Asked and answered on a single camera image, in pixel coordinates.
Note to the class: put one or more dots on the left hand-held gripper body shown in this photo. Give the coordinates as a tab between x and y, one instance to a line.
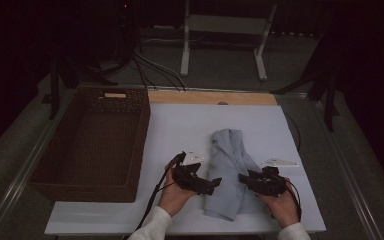
188	178

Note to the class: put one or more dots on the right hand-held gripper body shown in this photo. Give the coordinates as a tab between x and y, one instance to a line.
268	183

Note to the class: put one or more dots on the light blue knit garment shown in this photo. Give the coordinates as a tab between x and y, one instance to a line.
228	156

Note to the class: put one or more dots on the brown wicker basket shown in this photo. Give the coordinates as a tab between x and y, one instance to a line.
93	143

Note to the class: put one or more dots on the person's left hand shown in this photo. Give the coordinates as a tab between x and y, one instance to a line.
173	200

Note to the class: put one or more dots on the person's right hand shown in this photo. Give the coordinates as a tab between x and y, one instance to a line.
283	210

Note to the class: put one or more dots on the black angled stand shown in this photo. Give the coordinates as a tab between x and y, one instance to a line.
329	106

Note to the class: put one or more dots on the white metal stand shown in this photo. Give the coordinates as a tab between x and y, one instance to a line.
226	25

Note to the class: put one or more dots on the white power strip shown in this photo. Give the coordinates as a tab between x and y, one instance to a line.
165	27

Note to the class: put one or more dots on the black tripod stand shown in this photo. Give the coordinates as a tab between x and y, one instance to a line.
54	90

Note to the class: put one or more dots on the dark equipment with red light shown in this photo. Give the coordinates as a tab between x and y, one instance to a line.
125	20

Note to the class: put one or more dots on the aluminium table frame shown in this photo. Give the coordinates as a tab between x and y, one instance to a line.
20	180

